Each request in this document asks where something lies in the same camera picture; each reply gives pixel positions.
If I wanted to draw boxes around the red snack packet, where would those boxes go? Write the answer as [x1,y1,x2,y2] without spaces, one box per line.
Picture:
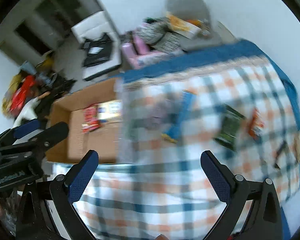
[82,104,101,133]

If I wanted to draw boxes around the yellow snack packet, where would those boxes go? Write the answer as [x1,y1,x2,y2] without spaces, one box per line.
[97,100,122,123]

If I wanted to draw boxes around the orange snack packet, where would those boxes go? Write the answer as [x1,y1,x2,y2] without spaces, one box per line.
[247,108,264,140]

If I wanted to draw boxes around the green snack packet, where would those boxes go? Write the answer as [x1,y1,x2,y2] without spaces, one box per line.
[214,105,245,151]

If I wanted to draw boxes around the blue long snack packet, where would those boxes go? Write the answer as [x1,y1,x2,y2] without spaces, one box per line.
[161,90,196,143]

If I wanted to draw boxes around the person's right hand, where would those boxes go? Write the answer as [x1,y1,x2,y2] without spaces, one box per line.
[155,234,169,240]

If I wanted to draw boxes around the white goose plush toy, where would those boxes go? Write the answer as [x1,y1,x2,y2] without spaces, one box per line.
[13,92,50,128]

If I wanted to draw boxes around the red plastic bag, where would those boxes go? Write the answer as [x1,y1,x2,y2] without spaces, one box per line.
[10,75,36,118]

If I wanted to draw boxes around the yellow cloth pile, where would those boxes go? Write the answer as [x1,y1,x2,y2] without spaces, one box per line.
[1,74,23,118]

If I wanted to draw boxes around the brown cardboard box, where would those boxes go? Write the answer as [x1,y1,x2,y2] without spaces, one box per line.
[46,78,122,164]

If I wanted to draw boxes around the black plastic bag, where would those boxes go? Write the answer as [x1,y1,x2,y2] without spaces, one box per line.
[80,33,113,68]

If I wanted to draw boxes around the plaid checkered blanket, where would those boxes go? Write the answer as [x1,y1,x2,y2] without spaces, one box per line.
[52,38,300,240]

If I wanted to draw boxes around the white leather chair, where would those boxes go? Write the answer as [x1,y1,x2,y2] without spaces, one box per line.
[71,11,122,81]

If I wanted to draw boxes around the pink suitcase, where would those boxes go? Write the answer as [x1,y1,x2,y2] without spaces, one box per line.
[121,32,151,69]

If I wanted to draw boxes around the yellow white package on chair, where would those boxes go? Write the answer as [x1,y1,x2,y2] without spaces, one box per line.
[166,12,202,39]

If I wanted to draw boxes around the grey chair by wall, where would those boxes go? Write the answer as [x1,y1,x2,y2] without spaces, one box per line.
[166,0,222,52]

